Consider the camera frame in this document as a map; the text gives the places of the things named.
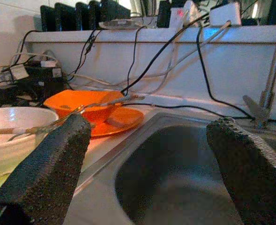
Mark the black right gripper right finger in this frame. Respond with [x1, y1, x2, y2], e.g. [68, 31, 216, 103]
[206, 117, 276, 225]

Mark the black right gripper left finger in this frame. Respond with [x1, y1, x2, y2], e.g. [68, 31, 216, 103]
[0, 113, 92, 225]

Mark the silver metal fork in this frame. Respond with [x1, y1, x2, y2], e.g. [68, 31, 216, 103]
[7, 105, 85, 142]

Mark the wooden handled metal utensil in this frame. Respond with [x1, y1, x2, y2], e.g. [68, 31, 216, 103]
[99, 94, 146, 106]

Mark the white ceramic bowl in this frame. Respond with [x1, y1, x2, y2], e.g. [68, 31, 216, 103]
[0, 106, 60, 203]

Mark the stainless steel sink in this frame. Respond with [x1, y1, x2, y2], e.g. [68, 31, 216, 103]
[64, 112, 276, 225]

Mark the orange plastic bowl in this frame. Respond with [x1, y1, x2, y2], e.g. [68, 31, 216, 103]
[43, 89, 125, 125]

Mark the black adapter brick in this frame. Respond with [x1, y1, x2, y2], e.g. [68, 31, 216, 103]
[18, 65, 67, 99]

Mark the orange plastic plate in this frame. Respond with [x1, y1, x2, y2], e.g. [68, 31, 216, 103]
[89, 106, 145, 138]

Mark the white plug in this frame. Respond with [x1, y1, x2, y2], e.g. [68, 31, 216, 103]
[39, 58, 59, 69]
[9, 63, 30, 80]

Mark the chrome sink faucet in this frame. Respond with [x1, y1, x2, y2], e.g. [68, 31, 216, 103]
[242, 21, 276, 130]

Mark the black upright box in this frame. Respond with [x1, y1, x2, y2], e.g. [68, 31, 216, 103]
[75, 1, 93, 31]
[54, 2, 79, 31]
[156, 0, 172, 28]
[40, 5, 57, 32]
[100, 0, 131, 23]
[88, 0, 103, 30]

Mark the plain white box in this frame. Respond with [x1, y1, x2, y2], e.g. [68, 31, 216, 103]
[209, 1, 243, 26]

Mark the clear round dish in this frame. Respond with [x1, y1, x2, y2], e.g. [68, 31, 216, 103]
[98, 19, 143, 30]

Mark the white box with red mark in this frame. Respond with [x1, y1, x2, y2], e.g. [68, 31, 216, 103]
[170, 0, 202, 29]

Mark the black power cable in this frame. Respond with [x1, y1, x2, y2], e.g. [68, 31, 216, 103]
[196, 25, 254, 119]
[122, 102, 254, 119]
[120, 13, 210, 96]

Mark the thin black cable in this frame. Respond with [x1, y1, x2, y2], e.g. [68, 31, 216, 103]
[126, 25, 147, 96]
[66, 29, 103, 78]

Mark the white cable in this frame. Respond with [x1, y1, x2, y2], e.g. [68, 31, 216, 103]
[67, 20, 232, 87]
[90, 9, 190, 94]

